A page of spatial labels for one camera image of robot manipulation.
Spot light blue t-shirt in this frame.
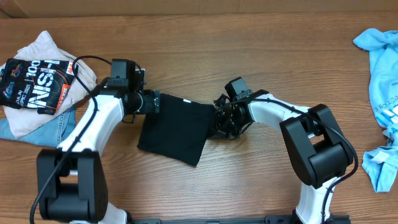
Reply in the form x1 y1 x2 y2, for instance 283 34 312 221
353 28 397 193

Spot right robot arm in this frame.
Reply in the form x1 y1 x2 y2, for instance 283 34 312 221
212 90 358 223

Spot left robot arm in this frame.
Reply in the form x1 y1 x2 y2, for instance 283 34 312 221
29 58 160 223

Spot black printed folded t-shirt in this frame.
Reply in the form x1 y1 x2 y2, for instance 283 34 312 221
1 58 75 115

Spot blue folded jeans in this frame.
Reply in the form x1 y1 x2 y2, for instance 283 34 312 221
1 106 76 147

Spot beige folded garment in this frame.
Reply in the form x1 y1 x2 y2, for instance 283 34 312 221
1 30 96 139

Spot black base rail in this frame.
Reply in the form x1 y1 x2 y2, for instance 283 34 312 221
124 214 351 224

